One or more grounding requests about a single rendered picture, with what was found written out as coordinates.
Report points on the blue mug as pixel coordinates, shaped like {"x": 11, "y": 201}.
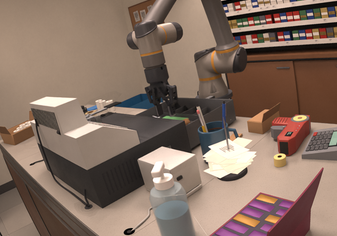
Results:
{"x": 213, "y": 141}

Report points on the shelf unit with coloured packs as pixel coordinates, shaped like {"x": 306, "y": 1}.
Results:
{"x": 284, "y": 17}

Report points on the red display tray coloured packs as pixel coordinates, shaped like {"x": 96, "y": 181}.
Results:
{"x": 263, "y": 215}

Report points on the white pencil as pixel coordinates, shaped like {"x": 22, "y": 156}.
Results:
{"x": 203, "y": 120}

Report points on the white and grey cash register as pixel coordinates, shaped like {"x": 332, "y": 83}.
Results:
{"x": 110, "y": 151}

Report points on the white receipt printer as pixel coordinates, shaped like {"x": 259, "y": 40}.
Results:
{"x": 171, "y": 167}

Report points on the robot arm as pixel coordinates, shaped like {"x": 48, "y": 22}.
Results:
{"x": 223, "y": 54}

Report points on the blue tray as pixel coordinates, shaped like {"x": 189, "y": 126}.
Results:
{"x": 137, "y": 101}

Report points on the grey calculator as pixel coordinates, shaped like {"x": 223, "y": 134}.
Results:
{"x": 321, "y": 143}

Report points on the clear pump bottle blue liquid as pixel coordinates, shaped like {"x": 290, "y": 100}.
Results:
{"x": 171, "y": 209}

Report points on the green bank notes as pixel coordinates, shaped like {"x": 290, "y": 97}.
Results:
{"x": 175, "y": 117}

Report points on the white paper roll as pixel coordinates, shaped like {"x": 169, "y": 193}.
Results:
{"x": 109, "y": 102}
{"x": 98, "y": 104}
{"x": 104, "y": 104}

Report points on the yellow tape roll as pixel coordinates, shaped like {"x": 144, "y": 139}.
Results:
{"x": 89, "y": 112}

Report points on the cork notice board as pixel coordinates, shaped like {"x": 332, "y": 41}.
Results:
{"x": 138, "y": 14}

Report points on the red price gun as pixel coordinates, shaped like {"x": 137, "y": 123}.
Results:
{"x": 292, "y": 136}

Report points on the dark grey till drawer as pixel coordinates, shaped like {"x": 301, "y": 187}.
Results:
{"x": 210, "y": 114}

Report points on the receipt spike with paper slips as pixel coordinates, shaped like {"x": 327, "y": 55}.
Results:
{"x": 229, "y": 159}

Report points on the brown wooden cupboard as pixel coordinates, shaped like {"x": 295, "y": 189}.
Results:
{"x": 276, "y": 88}

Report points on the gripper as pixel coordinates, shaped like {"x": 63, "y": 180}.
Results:
{"x": 156, "y": 75}

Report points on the yellow label roll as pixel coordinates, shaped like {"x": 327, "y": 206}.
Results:
{"x": 280, "y": 161}

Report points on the small brown cardboard box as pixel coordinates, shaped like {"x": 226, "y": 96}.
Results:
{"x": 262, "y": 122}

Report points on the open cardboard box with rolls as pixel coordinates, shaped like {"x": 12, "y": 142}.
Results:
{"x": 15, "y": 138}

